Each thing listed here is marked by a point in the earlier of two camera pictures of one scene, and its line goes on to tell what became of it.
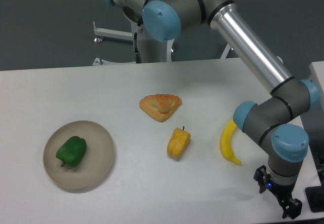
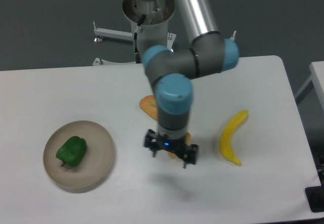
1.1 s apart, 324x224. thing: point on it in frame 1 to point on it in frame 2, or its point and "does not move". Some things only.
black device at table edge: [315, 195] does not move
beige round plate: [96, 164] does not move
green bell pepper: [72, 151] does not move
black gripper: [284, 192] to [179, 147]
